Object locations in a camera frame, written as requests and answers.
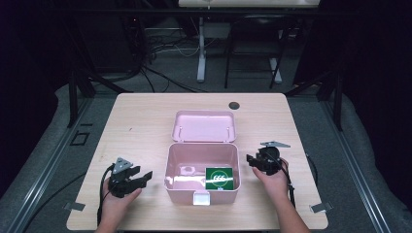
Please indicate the black chair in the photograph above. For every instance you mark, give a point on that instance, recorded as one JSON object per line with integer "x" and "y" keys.
{"x": 259, "y": 22}

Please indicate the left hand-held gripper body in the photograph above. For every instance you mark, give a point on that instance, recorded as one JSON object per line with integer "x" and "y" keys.
{"x": 119, "y": 184}

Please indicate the green packet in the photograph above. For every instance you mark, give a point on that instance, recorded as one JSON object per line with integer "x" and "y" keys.
{"x": 219, "y": 178}

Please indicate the black horizontal frame bar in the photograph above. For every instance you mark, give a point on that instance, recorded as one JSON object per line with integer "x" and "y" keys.
{"x": 194, "y": 11}

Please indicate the black frame post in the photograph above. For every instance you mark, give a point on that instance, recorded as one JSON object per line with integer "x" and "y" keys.
{"x": 338, "y": 100}
{"x": 72, "y": 100}

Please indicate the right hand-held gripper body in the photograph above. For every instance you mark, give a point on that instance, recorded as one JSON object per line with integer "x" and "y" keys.
{"x": 268, "y": 160}

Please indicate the dark round table grommet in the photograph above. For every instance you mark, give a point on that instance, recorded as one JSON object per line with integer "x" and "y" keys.
{"x": 233, "y": 105}

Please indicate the person's right hand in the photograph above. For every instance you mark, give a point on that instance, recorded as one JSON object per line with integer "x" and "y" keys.
{"x": 277, "y": 186}

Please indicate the person's left hand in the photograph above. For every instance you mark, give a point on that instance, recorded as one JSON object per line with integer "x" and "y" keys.
{"x": 115, "y": 207}

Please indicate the metal table bracket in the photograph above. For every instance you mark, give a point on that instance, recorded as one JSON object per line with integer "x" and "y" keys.
{"x": 74, "y": 206}
{"x": 320, "y": 207}

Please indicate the white desk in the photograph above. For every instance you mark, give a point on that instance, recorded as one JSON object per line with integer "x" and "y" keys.
{"x": 246, "y": 3}

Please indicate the aluminium floor rail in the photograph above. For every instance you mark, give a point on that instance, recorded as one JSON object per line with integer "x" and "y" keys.
{"x": 356, "y": 168}
{"x": 48, "y": 165}

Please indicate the pink plastic box with lid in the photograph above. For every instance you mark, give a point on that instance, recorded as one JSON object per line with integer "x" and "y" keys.
{"x": 194, "y": 155}

